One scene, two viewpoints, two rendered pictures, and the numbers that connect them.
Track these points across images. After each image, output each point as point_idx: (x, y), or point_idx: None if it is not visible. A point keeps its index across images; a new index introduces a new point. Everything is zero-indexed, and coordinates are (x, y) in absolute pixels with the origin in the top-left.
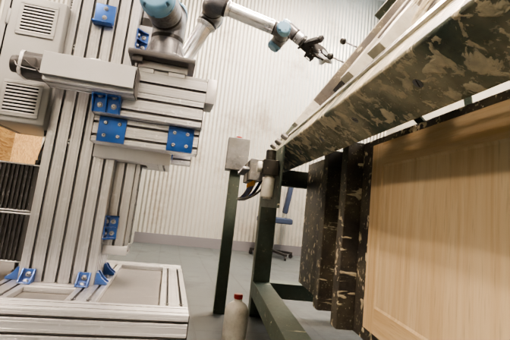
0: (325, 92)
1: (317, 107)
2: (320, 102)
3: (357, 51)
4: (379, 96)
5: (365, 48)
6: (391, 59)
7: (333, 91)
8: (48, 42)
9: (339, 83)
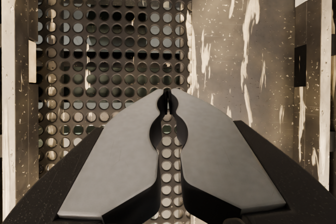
0: (312, 28)
1: None
2: (309, 5)
3: (315, 150)
4: None
5: (307, 165)
6: None
7: (303, 44)
8: None
9: (303, 65)
